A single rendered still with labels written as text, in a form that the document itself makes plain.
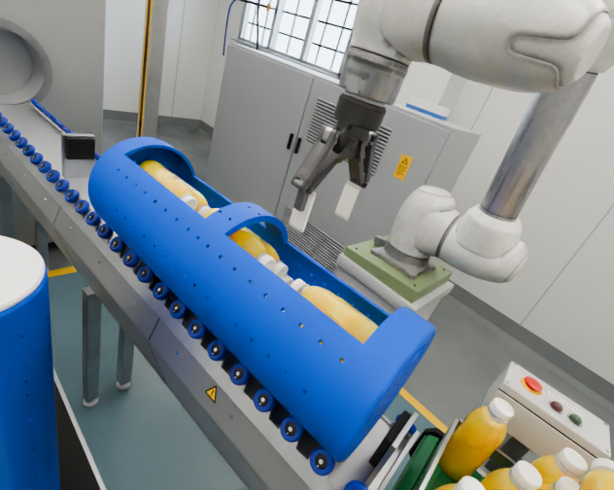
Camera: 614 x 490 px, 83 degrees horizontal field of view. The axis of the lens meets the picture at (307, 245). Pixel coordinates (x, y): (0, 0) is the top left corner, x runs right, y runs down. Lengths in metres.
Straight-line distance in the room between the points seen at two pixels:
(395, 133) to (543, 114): 1.35
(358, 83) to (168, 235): 0.48
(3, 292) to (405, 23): 0.78
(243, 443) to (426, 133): 1.83
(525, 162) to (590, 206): 2.25
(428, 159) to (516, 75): 1.71
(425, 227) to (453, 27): 0.74
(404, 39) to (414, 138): 1.72
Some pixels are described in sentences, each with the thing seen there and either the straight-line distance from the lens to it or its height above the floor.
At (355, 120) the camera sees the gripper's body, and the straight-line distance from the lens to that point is 0.54.
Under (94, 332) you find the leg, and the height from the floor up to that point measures 0.43.
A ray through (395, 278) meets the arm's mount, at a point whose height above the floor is 1.04.
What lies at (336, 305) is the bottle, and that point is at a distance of 0.64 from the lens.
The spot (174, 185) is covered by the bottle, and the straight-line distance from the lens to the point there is 0.94.
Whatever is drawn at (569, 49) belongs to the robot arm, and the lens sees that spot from 0.48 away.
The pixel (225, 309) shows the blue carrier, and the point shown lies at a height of 1.12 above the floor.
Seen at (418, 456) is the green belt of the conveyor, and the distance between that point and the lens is 0.92.
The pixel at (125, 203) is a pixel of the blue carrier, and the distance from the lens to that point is 0.92.
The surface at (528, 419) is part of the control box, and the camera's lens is 0.91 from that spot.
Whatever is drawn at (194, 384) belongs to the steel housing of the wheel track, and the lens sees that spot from 0.88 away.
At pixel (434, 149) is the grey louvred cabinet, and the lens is 2.17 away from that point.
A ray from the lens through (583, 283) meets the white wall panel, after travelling 3.37.
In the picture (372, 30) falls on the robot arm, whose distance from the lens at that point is 0.54.
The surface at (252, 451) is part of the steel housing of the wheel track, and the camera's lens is 0.81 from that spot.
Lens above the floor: 1.55
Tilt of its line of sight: 27 degrees down
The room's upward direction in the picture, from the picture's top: 19 degrees clockwise
